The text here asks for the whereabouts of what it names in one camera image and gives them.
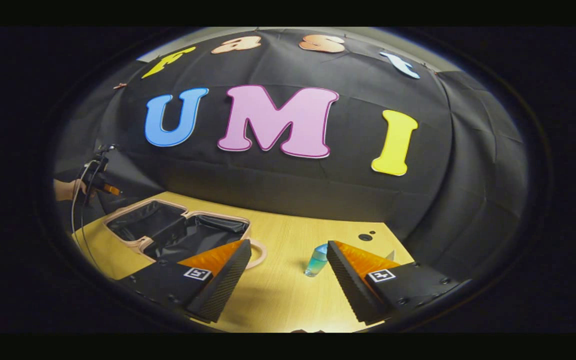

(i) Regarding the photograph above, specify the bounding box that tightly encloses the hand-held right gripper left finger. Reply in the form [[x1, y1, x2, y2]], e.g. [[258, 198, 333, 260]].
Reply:
[[118, 239, 252, 323]]

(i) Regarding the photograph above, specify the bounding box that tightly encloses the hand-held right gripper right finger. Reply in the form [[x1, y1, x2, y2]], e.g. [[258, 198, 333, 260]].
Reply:
[[326, 240, 471, 325]]

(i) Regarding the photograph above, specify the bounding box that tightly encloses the blue green bottle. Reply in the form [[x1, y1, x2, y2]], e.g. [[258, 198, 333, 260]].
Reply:
[[304, 243, 330, 278]]

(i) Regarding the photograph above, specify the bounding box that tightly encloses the pink suitcase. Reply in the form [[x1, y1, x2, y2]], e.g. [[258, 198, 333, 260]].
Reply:
[[102, 198, 269, 271]]

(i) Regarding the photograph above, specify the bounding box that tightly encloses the black backdrop cloth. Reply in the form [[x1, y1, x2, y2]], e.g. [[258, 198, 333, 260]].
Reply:
[[53, 27, 529, 266]]

